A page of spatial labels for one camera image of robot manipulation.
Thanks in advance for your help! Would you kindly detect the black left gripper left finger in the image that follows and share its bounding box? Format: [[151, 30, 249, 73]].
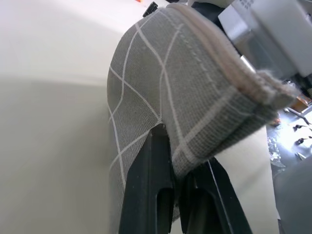
[[118, 123, 176, 234]]

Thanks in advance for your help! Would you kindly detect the small black object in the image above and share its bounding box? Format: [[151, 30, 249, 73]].
[[142, 1, 160, 18]]

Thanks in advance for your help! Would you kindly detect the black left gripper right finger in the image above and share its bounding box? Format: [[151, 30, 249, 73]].
[[178, 157, 253, 234]]

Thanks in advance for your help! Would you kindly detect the grey plaid fabric pouch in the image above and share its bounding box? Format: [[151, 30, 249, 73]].
[[106, 2, 298, 223]]

